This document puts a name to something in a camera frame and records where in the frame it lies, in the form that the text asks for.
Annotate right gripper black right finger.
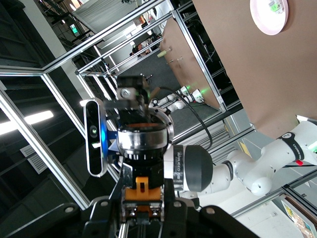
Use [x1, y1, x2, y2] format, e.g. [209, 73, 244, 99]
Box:
[160, 178, 261, 238]

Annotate wine glass yellow liquid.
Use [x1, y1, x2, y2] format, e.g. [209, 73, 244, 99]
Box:
[157, 48, 173, 59]

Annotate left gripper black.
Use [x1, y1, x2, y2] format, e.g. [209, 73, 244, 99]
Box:
[104, 75, 152, 126]

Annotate brown background table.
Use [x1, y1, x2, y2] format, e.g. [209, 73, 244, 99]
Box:
[159, 17, 221, 110]

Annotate aluminium cage frame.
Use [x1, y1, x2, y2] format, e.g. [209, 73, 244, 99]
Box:
[0, 0, 317, 224]

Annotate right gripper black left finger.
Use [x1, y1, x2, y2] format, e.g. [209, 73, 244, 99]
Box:
[0, 178, 124, 238]

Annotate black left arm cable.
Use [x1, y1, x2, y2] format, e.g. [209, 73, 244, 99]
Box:
[158, 85, 213, 149]

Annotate framed wall poster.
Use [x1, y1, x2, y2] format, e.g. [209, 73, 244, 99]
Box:
[280, 195, 317, 238]

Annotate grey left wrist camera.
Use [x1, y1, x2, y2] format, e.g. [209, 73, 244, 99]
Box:
[83, 98, 119, 178]

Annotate fluorescent ceiling light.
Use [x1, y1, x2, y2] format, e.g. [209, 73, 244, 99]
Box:
[0, 110, 54, 136]

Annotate grey ventilation grille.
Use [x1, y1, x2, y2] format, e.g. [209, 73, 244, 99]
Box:
[21, 145, 48, 174]

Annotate pink round plate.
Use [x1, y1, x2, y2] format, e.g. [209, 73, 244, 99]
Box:
[249, 0, 289, 36]

